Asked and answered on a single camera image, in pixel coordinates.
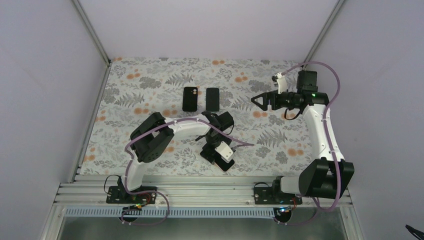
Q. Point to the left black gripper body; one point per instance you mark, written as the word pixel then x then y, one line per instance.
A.
pixel 206 149

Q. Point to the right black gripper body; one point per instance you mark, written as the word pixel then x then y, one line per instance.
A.
pixel 277 104

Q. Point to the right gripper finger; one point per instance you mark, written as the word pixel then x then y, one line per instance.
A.
pixel 263 106
pixel 265 96

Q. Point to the black phone case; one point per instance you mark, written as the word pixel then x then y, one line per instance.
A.
pixel 190 99

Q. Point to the dark green smartphone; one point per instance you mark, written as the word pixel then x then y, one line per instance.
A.
pixel 212 99

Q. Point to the black phone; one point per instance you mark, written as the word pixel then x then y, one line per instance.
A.
pixel 224 165

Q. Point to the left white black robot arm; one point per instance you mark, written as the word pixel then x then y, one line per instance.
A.
pixel 150 140

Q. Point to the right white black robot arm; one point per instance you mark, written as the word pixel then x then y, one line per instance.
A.
pixel 328 175

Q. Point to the floral patterned table mat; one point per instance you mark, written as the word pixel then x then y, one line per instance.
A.
pixel 265 142

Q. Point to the black object at corner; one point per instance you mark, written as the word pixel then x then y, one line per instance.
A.
pixel 415 232

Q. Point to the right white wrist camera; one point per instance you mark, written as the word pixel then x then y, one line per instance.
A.
pixel 279 80

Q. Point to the aluminium rail frame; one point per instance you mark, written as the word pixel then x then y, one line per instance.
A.
pixel 306 223

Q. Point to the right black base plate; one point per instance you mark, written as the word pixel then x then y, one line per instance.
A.
pixel 264 195

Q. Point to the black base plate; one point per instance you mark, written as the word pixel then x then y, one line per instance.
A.
pixel 264 195
pixel 131 195

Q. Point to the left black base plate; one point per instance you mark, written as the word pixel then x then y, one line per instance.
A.
pixel 131 195

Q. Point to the slotted grey cable duct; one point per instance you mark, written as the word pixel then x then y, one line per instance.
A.
pixel 173 212

